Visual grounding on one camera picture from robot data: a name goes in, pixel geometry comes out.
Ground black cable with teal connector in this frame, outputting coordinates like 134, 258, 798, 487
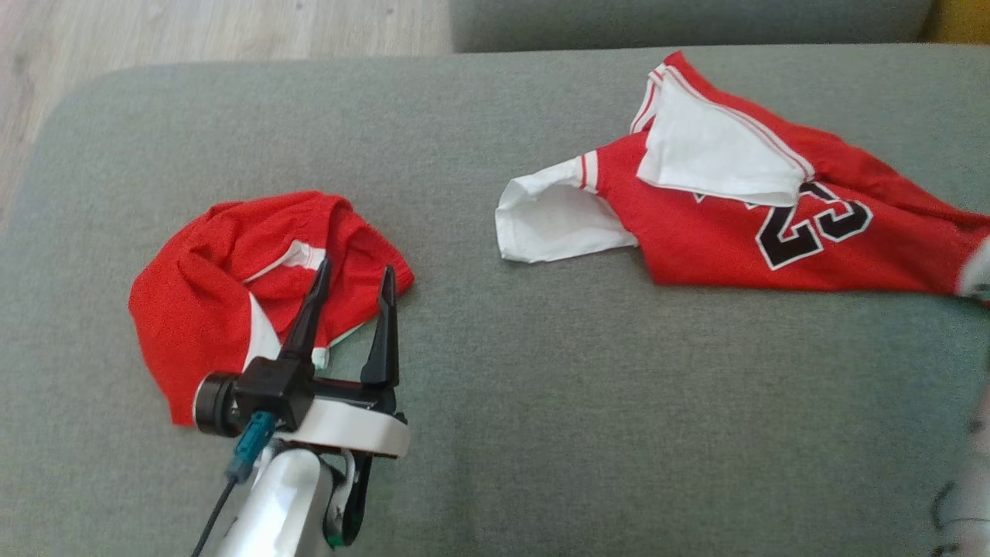
190, 411, 278, 557

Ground red basketball jersey number 23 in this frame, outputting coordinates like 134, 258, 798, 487
495, 50, 990, 304

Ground grey sofa back cushion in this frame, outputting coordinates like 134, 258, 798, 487
449, 0, 937, 54

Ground red shorts with white stripe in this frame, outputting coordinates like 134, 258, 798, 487
128, 190, 416, 428

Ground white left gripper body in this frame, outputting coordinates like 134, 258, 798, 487
275, 375, 411, 460

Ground grey sofa seat cushion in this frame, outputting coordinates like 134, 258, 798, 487
0, 43, 990, 557

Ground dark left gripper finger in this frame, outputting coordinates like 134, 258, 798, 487
360, 265, 401, 390
277, 257, 334, 363

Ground yellow pillow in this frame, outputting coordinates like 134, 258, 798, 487
923, 0, 990, 45

